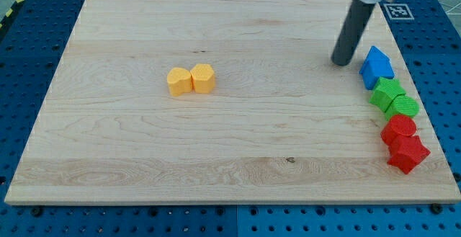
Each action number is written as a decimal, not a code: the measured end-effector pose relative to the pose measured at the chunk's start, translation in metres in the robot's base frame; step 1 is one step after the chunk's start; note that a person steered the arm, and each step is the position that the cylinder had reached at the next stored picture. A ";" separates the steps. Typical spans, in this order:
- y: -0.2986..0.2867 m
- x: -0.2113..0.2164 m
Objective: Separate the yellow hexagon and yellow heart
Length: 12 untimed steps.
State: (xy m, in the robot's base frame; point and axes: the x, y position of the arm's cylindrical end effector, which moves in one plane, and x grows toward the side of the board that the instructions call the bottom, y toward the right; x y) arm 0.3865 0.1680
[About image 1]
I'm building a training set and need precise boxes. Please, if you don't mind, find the yellow hexagon block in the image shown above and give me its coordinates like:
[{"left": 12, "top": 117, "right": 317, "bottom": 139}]
[{"left": 190, "top": 63, "right": 215, "bottom": 94}]

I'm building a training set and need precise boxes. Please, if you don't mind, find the yellow heart block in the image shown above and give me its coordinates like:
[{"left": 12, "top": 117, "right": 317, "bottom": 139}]
[{"left": 166, "top": 67, "right": 193, "bottom": 97}]

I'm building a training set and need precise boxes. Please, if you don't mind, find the blue house-shaped block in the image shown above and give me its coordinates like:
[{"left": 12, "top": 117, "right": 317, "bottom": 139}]
[{"left": 359, "top": 45, "right": 395, "bottom": 90}]

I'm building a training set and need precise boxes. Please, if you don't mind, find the green star block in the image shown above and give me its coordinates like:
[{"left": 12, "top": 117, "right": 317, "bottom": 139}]
[{"left": 369, "top": 77, "right": 406, "bottom": 112}]

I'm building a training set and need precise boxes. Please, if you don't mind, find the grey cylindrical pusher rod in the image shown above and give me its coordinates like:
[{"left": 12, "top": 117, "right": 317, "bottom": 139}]
[{"left": 331, "top": 0, "right": 375, "bottom": 66}]

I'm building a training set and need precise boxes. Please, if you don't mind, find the red cylinder block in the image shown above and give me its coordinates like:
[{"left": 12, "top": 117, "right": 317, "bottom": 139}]
[{"left": 380, "top": 115, "right": 417, "bottom": 146}]

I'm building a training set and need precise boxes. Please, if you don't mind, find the green cylinder block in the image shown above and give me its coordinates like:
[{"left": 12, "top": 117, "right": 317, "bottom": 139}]
[{"left": 385, "top": 95, "right": 419, "bottom": 120}]

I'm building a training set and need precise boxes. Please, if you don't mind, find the red star block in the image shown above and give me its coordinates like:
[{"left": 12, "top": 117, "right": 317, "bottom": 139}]
[{"left": 388, "top": 135, "right": 431, "bottom": 174}]

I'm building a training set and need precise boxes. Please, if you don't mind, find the white fiducial marker tag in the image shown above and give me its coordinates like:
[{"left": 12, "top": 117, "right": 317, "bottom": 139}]
[{"left": 384, "top": 4, "right": 414, "bottom": 20}]

